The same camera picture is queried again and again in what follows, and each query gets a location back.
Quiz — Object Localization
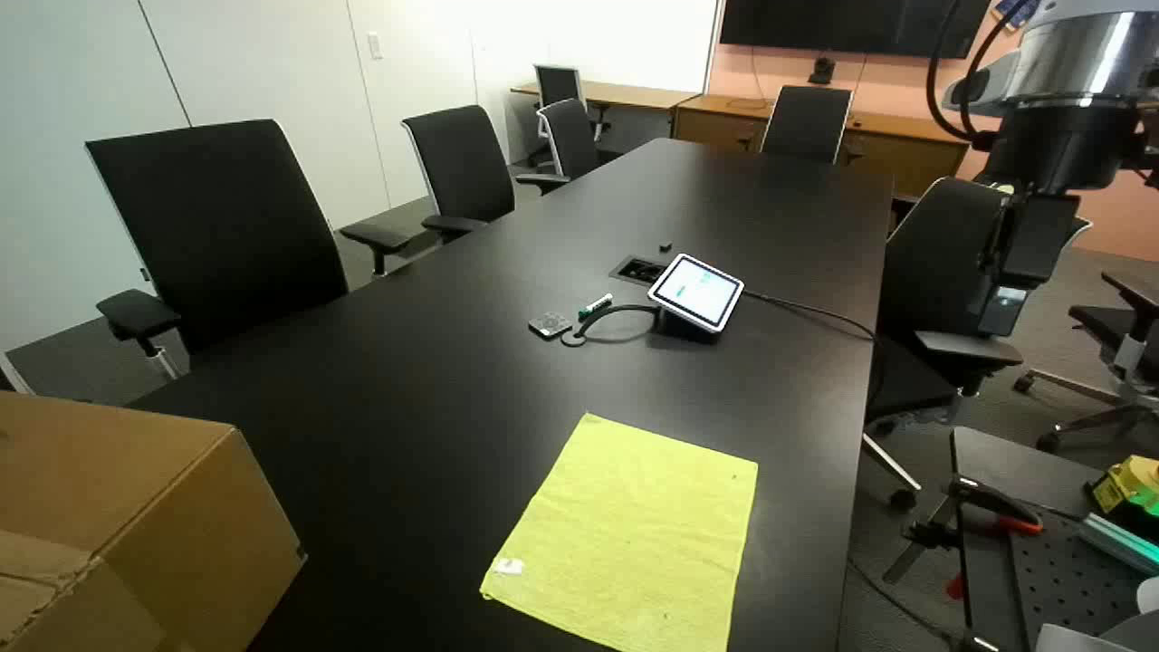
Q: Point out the teal flat object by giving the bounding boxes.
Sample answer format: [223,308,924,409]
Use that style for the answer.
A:
[1077,511,1159,578]

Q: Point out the yellow green small box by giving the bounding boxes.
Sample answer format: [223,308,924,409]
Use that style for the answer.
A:
[1086,454,1159,523]

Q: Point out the black looped cable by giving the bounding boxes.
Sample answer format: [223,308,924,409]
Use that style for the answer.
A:
[557,300,667,352]

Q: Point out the black tablet cable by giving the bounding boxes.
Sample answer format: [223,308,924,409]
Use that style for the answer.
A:
[739,291,877,340]

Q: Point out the large black office chair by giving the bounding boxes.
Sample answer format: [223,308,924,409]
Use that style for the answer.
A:
[82,118,356,377]

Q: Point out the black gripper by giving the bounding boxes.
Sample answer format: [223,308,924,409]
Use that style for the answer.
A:
[981,104,1143,196]

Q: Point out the yellow towel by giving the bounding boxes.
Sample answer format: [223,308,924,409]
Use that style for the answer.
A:
[477,409,759,652]

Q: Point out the red-handled pliers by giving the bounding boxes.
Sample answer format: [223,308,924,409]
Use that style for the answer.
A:
[902,475,1048,555]

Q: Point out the white-framed touch panel tablet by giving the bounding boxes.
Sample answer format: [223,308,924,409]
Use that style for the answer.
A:
[643,249,749,338]

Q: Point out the wooden desk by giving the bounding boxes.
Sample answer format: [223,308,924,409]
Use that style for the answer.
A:
[506,79,699,155]

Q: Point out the wooden credenza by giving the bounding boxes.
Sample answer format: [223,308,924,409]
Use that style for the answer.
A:
[670,91,969,196]

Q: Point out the large brown cardboard box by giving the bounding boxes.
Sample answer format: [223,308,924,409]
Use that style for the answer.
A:
[0,390,306,652]

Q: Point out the black wall television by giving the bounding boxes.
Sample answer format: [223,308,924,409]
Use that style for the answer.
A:
[716,0,991,61]

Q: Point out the black robot wrist cable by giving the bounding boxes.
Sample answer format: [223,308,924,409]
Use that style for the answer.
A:
[924,0,1020,153]

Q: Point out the black perforated side table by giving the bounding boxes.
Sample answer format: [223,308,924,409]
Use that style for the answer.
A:
[946,425,1159,652]

